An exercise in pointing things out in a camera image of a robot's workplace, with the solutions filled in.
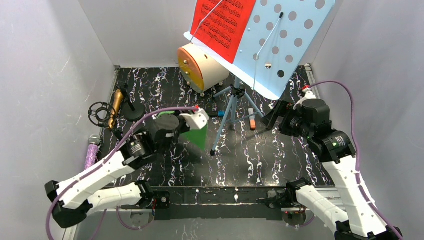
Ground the aluminium frame rail base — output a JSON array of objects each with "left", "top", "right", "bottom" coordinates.
[{"left": 62, "top": 187, "right": 377, "bottom": 240}]

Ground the red sheet music page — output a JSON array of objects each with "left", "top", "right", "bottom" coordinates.
[{"left": 190, "top": 0, "right": 256, "bottom": 64}]

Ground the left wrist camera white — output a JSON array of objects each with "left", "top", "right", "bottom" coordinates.
[{"left": 181, "top": 108, "right": 210, "bottom": 130}]

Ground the black shock-mount tripod stand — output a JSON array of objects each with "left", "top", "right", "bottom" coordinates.
[{"left": 87, "top": 101, "right": 116, "bottom": 128}]

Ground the round three-drawer storage box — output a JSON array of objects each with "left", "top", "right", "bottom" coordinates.
[{"left": 177, "top": 43, "right": 230, "bottom": 97}]

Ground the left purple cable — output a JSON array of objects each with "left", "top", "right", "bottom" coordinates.
[{"left": 45, "top": 105, "right": 200, "bottom": 240}]

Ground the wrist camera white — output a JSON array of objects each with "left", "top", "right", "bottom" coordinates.
[
  {"left": 293, "top": 85, "right": 317, "bottom": 110},
  {"left": 181, "top": 108, "right": 210, "bottom": 130}
]

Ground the light blue music stand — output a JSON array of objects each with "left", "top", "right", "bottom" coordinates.
[{"left": 183, "top": 0, "right": 336, "bottom": 157}]

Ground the black blue marker pen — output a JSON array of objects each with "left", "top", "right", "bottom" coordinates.
[{"left": 207, "top": 111, "right": 225, "bottom": 118}]

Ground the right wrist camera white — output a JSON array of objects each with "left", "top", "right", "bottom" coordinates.
[{"left": 293, "top": 85, "right": 317, "bottom": 110}]

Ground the orange white highlighter pen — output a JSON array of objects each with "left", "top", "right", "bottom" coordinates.
[{"left": 248, "top": 108, "right": 256, "bottom": 131}]

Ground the green sheet music page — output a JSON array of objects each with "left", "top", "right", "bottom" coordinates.
[{"left": 154, "top": 110, "right": 208, "bottom": 149}]

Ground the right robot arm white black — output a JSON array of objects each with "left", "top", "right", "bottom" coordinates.
[{"left": 261, "top": 98, "right": 402, "bottom": 240}]

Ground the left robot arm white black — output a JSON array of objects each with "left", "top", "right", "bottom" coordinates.
[{"left": 44, "top": 107, "right": 209, "bottom": 230}]

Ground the purple glitter microphone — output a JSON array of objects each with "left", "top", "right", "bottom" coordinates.
[{"left": 84, "top": 134, "right": 101, "bottom": 170}]

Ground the gold microphone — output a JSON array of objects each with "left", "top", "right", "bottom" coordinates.
[{"left": 107, "top": 89, "right": 124, "bottom": 130}]

